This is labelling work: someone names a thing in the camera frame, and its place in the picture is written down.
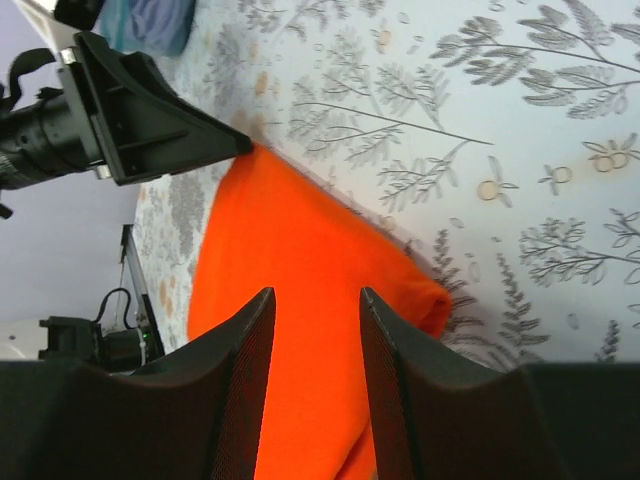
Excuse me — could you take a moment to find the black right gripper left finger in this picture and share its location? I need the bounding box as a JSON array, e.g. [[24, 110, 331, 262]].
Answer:
[[1, 288, 276, 479]]

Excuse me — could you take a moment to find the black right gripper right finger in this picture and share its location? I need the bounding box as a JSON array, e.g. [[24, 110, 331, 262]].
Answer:
[[360, 288, 639, 479]]

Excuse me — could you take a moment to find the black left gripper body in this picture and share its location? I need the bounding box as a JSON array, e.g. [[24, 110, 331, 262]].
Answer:
[[58, 32, 253, 185]]

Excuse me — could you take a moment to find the orange t shirt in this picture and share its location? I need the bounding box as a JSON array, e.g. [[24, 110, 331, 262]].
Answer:
[[187, 146, 452, 479]]

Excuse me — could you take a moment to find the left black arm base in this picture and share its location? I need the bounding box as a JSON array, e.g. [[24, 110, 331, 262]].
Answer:
[[38, 287, 165, 373]]

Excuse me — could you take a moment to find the crumpled lavender t shirt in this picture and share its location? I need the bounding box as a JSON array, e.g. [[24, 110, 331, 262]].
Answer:
[[129, 0, 195, 49]]

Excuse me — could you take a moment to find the teal plastic bin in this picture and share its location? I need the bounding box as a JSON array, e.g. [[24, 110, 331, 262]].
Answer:
[[97, 0, 196, 57]]

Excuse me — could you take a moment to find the floral patterned table mat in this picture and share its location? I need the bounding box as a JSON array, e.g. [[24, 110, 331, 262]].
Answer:
[[158, 1, 639, 370]]

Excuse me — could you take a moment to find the aluminium rail frame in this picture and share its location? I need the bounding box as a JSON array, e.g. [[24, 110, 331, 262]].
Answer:
[[119, 224, 165, 362]]

